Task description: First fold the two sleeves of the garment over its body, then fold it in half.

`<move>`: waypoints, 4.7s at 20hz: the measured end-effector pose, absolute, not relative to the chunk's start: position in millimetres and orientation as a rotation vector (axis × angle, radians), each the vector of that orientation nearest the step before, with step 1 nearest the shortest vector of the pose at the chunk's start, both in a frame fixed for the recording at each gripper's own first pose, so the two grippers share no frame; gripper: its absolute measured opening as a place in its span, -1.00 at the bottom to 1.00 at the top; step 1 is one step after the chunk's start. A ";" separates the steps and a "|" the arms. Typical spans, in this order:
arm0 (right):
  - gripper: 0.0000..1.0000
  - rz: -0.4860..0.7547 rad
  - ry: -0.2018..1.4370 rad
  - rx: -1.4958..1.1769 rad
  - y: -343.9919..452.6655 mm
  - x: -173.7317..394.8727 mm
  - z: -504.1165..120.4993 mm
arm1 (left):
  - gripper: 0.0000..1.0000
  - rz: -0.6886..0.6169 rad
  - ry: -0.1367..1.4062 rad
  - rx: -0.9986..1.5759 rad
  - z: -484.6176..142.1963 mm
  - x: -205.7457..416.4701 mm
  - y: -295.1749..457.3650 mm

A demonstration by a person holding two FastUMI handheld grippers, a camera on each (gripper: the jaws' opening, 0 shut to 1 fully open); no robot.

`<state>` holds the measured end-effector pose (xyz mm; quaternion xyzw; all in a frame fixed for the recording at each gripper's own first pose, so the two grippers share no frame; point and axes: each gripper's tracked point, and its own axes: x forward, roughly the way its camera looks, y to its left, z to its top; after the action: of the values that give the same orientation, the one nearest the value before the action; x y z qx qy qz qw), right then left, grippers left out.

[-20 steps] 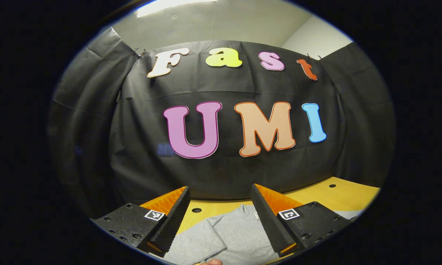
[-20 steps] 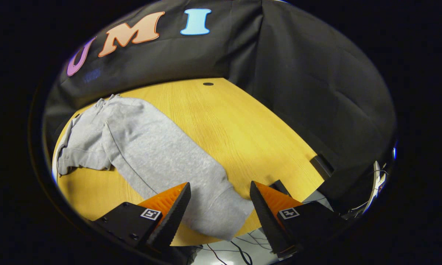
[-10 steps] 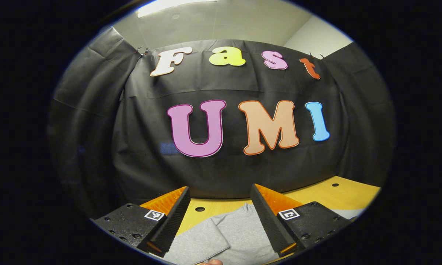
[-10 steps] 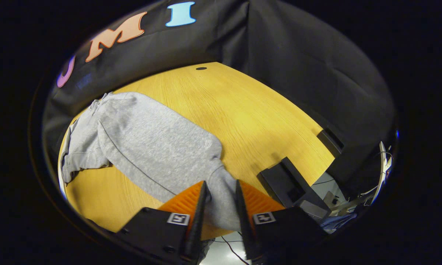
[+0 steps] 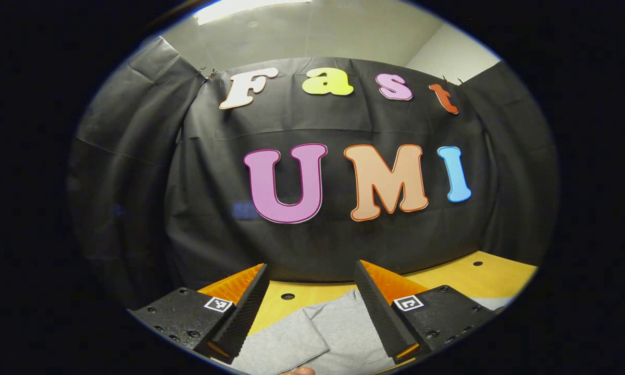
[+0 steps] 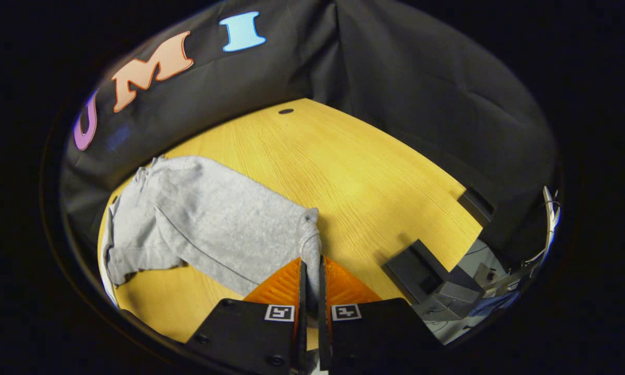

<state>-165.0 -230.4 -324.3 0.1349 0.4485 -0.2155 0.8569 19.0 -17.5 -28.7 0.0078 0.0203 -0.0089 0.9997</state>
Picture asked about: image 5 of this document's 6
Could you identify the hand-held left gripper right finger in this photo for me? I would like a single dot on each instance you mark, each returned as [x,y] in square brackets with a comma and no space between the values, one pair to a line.
[383,317]

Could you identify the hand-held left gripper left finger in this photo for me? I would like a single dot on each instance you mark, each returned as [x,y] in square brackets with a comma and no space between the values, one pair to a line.
[245,317]

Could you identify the grey sweatshirt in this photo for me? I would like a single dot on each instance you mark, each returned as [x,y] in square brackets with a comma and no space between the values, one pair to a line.
[338,333]

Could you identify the black backdrop cloth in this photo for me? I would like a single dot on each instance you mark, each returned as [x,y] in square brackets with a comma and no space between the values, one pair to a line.
[344,120]

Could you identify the small metal clip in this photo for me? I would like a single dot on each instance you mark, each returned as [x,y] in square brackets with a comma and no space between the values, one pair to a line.
[446,80]
[207,73]

